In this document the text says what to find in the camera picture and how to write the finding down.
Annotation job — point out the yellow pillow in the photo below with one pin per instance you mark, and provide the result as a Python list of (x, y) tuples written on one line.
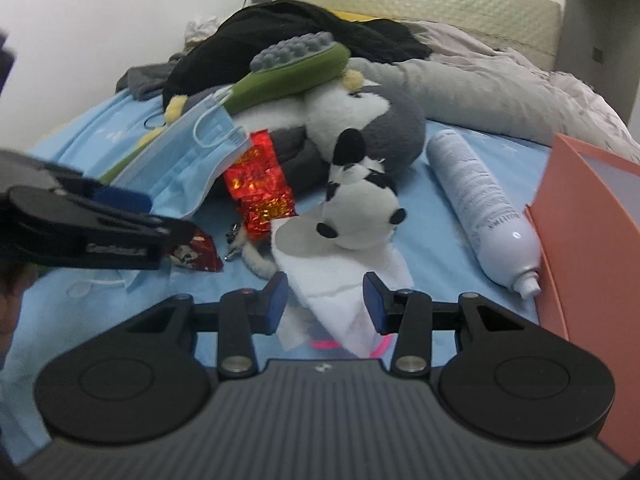
[(350, 14)]

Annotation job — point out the light blue bed sheet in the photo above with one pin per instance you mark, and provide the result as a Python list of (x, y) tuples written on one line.
[(440, 260)]

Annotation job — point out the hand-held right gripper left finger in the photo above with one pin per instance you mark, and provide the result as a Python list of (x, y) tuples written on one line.
[(277, 305)]

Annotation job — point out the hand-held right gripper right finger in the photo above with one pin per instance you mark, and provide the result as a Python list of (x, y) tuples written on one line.
[(374, 305)]

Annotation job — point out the grey penguin plush toy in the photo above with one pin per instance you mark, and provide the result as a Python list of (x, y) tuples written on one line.
[(395, 120)]

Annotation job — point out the white tissue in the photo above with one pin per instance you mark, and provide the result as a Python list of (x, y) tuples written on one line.
[(330, 300)]

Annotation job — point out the red foil packet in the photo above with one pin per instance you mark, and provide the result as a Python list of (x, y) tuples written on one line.
[(255, 180)]

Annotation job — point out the white cloth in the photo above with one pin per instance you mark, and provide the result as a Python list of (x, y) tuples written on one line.
[(200, 30)]

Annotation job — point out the blue face mask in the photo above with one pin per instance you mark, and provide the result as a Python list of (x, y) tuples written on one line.
[(100, 282), (185, 160)]

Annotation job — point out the white spray bottle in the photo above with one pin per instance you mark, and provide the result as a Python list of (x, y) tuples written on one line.
[(475, 195)]

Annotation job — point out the black white panda plush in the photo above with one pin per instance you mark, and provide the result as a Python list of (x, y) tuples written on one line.
[(360, 205)]

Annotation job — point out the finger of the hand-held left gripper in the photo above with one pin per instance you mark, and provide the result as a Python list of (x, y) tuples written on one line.
[(90, 220), (122, 199)]

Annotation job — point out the grey duvet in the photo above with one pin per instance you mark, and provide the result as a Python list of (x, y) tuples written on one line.
[(475, 90)]

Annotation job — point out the green massage brush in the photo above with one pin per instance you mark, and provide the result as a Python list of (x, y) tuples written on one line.
[(300, 72)]

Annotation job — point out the grey cloth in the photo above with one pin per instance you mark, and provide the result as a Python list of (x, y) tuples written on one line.
[(145, 77)]

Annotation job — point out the orange box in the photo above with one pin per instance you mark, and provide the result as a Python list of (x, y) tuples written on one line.
[(575, 240)]

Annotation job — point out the wall switch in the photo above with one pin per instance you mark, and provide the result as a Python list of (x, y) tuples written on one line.
[(598, 55)]

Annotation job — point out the small red cartoon packet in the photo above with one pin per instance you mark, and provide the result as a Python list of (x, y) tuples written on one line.
[(192, 255)]

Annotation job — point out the black clothing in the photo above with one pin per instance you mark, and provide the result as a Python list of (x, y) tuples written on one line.
[(280, 25)]

